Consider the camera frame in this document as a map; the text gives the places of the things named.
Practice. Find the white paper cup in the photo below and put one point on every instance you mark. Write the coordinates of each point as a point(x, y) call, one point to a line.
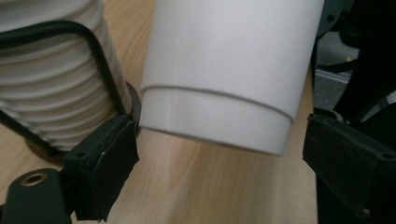
point(230, 46)
point(214, 121)

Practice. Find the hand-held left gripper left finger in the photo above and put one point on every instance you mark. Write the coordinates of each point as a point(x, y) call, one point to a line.
point(99, 165)

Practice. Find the stack of white paper cups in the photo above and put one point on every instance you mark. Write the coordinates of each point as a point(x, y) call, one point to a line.
point(53, 87)

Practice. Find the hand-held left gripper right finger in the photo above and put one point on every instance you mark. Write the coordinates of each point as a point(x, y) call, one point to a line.
point(348, 155)

